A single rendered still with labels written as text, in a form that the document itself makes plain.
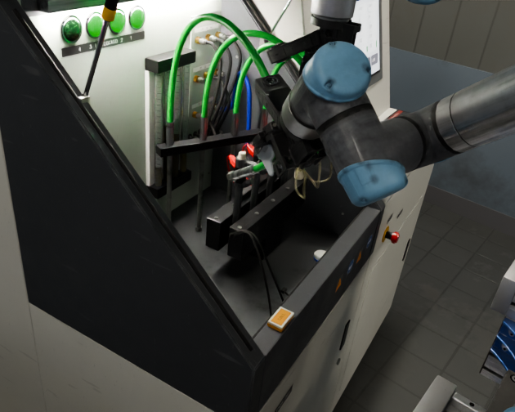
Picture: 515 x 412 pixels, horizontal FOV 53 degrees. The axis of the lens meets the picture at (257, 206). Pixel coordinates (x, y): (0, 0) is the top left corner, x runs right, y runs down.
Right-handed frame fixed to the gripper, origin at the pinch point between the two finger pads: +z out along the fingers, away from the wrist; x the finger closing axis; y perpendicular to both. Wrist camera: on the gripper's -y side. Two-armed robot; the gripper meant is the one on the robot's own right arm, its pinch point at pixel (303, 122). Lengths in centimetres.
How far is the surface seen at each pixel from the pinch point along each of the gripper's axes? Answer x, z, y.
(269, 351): -28.1, 31.3, 12.0
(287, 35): 36.5, -6.5, -23.6
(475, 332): 123, 126, 50
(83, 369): -33, 58, -30
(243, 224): -0.5, 28.1, -10.7
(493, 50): 234, 24, 9
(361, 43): 76, 0, -16
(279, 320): -21.5, 29.9, 10.2
